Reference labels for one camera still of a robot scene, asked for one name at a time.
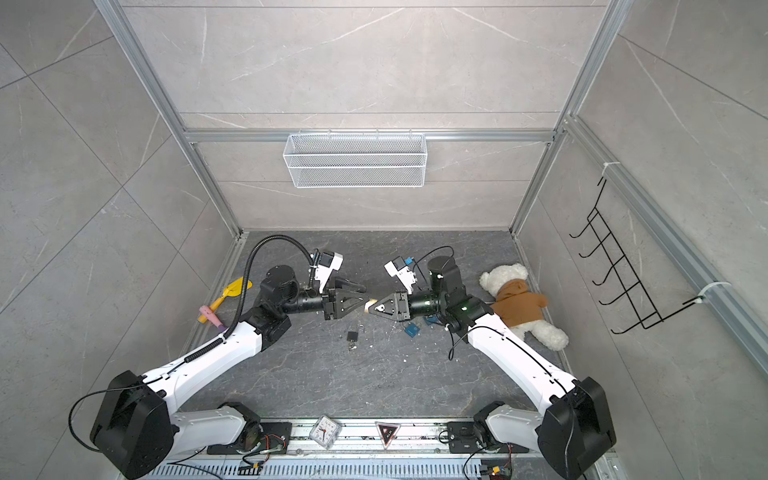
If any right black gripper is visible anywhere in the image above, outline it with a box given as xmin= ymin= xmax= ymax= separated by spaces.
xmin=370 ymin=290 xmax=448 ymax=324

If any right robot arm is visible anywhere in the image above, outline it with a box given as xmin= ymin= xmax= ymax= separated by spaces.
xmin=365 ymin=256 xmax=616 ymax=479

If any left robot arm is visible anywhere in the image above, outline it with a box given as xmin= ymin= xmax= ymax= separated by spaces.
xmin=90 ymin=265 xmax=366 ymax=479

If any yellow toy shovel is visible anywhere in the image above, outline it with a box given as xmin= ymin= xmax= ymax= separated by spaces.
xmin=208 ymin=277 xmax=243 ymax=312

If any red triangle warning sign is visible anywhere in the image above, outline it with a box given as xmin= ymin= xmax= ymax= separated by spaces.
xmin=375 ymin=422 xmax=401 ymax=449

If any white teddy bear brown hoodie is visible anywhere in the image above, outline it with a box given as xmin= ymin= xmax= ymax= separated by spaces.
xmin=479 ymin=263 xmax=569 ymax=352

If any small white clock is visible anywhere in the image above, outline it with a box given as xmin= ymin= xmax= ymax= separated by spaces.
xmin=308 ymin=415 xmax=343 ymax=450

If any pink purple toy shovel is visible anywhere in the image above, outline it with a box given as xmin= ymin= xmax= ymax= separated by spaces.
xmin=198 ymin=305 xmax=227 ymax=333

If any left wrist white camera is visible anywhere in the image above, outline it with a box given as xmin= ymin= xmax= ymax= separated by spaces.
xmin=311 ymin=251 xmax=344 ymax=293

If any wrist white camera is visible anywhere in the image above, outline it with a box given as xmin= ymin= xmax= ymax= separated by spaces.
xmin=311 ymin=251 xmax=344 ymax=293
xmin=384 ymin=256 xmax=417 ymax=294

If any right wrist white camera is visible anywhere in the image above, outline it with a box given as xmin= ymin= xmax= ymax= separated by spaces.
xmin=384 ymin=256 xmax=417 ymax=294

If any white wire mesh basket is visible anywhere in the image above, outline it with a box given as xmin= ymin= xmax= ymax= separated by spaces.
xmin=283 ymin=133 xmax=428 ymax=188

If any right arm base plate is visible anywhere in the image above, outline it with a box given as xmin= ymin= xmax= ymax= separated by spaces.
xmin=438 ymin=421 xmax=529 ymax=454

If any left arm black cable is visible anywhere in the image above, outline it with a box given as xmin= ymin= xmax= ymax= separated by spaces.
xmin=224 ymin=233 xmax=316 ymax=340

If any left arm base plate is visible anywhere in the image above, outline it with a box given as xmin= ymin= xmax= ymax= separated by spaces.
xmin=206 ymin=422 xmax=293 ymax=456

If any black wire hook rack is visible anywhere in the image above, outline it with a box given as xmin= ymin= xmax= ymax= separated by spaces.
xmin=569 ymin=177 xmax=705 ymax=335

